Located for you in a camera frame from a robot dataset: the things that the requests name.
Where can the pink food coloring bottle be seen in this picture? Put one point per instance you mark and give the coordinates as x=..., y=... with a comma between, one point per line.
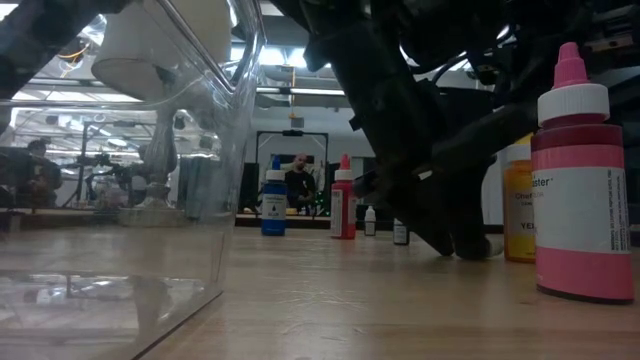
x=580, y=225

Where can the blue food coloring bottle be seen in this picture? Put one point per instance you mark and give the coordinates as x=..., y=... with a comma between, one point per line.
x=274, y=220

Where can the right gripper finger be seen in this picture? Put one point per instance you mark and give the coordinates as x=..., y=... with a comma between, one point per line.
x=410, y=205
x=472, y=210

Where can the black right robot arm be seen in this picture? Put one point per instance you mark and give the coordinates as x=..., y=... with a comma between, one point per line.
x=550, y=30

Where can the yellow food coloring bottle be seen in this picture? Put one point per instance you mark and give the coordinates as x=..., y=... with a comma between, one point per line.
x=520, y=240

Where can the person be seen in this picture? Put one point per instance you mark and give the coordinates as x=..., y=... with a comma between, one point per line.
x=300, y=182
x=37, y=172

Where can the red food coloring bottle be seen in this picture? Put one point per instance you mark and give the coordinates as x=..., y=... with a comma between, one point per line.
x=343, y=210

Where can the black aluminium table frame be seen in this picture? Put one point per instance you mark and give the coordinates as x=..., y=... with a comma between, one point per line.
x=250, y=221

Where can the black metal gantry frame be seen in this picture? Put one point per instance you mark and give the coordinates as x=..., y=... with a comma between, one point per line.
x=292, y=132

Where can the black ceiling-mounted device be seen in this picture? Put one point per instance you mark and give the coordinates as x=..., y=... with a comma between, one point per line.
x=72, y=50

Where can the clear plastic container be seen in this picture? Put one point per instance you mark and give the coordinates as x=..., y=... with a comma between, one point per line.
x=100, y=310

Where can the long ceiling light bar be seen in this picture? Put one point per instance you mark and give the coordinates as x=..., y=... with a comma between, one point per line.
x=320, y=92

